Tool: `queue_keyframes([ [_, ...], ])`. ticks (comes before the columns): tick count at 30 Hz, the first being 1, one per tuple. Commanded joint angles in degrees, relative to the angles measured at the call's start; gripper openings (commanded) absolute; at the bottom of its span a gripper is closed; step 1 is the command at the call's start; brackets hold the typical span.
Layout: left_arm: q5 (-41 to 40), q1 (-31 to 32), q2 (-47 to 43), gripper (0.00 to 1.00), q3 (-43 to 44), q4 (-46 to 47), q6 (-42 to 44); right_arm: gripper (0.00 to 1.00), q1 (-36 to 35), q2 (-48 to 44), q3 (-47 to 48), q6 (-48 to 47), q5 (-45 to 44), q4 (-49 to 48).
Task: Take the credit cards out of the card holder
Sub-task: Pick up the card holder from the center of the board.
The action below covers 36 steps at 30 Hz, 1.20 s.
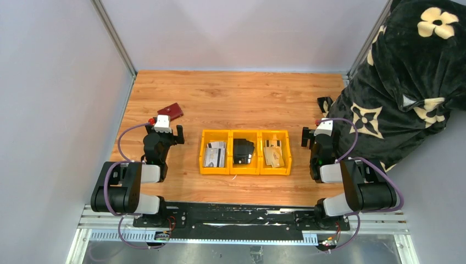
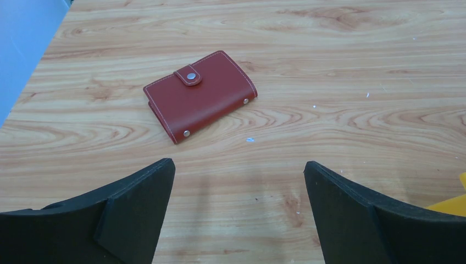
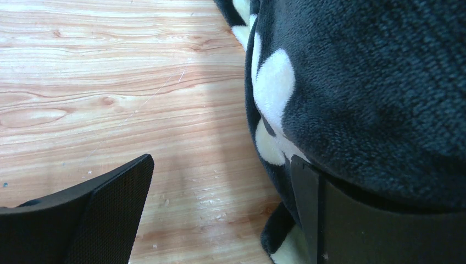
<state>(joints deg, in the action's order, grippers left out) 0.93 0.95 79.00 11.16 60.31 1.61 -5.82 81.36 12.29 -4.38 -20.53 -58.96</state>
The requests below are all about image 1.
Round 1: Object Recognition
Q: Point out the white cards stack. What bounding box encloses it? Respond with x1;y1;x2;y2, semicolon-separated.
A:
203;141;227;168

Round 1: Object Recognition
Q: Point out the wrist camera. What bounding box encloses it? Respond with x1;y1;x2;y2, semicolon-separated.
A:
314;118;334;136
153;114;173;133

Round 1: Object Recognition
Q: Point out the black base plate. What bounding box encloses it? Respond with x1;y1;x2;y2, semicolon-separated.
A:
132;202;350;241

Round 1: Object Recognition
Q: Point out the left yellow bin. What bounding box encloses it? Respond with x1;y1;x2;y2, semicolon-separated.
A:
198;130;232;175

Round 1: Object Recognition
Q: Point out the aluminium frame rail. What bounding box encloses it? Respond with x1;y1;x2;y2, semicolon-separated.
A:
66;202;419;263

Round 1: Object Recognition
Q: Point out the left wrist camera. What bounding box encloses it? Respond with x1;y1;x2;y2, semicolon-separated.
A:
153;114;173;133

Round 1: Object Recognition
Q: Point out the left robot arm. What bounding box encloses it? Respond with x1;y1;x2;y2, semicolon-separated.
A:
90;123;185;228

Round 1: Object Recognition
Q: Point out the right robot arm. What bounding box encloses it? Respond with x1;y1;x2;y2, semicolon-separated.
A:
301;127;398;230

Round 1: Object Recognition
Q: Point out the black floral blanket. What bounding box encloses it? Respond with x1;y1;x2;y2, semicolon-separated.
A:
325;1;465;171

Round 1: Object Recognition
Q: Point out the tan cards stack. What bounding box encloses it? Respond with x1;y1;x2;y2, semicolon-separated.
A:
264;140;285;168

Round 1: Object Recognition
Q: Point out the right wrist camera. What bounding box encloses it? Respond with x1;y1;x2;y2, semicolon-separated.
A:
314;118;334;136

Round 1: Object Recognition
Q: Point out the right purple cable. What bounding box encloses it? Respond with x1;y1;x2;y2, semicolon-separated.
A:
315;117;406;253

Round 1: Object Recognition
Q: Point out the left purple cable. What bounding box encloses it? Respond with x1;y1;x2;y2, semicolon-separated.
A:
103;122;172;251

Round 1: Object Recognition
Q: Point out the red leather card holder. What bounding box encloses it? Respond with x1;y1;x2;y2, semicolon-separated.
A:
157;103;184;120

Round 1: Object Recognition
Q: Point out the black cards stack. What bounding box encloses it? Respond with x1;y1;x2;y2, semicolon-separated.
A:
233;139;255;165

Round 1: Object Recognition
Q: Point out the purple cable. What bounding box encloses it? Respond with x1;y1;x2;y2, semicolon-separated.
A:
315;117;406;253
103;122;172;251

